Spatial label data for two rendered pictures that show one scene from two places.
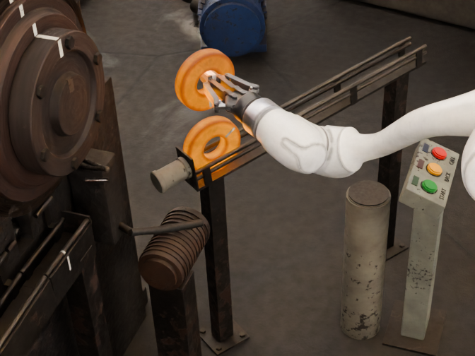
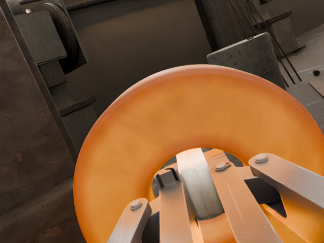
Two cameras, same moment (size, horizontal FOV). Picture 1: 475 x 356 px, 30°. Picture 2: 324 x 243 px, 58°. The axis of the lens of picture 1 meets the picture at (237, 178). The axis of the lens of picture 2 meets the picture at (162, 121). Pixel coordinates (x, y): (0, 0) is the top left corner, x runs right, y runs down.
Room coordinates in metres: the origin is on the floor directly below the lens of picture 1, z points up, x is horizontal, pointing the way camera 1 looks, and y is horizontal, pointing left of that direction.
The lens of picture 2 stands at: (1.71, -0.04, 0.98)
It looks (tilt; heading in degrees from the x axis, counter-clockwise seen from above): 11 degrees down; 39
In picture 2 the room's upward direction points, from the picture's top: 22 degrees counter-clockwise
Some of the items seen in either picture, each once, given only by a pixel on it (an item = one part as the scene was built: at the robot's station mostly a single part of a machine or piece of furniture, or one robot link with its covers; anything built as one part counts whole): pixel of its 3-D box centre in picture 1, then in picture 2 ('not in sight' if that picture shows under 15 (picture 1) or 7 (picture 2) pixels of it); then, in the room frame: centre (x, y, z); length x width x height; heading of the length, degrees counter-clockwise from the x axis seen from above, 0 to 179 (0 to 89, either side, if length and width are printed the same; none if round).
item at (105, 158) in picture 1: (96, 196); not in sight; (1.70, 0.35, 0.68); 0.11 x 0.08 x 0.24; 69
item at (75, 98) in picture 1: (61, 103); not in sight; (1.44, 0.33, 1.11); 0.28 x 0.06 x 0.28; 159
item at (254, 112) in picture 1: (263, 119); not in sight; (1.66, -0.06, 0.90); 0.09 x 0.06 x 0.09; 124
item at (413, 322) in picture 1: (423, 253); not in sight; (1.84, -0.51, 0.31); 0.24 x 0.16 x 0.62; 159
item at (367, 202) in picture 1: (364, 263); not in sight; (1.86, -0.35, 0.26); 0.12 x 0.12 x 0.52
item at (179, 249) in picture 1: (181, 302); not in sight; (1.73, 0.17, 0.27); 0.22 x 0.13 x 0.53; 159
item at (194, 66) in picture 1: (205, 80); (200, 188); (1.85, 0.07, 0.90); 0.16 x 0.03 x 0.16; 123
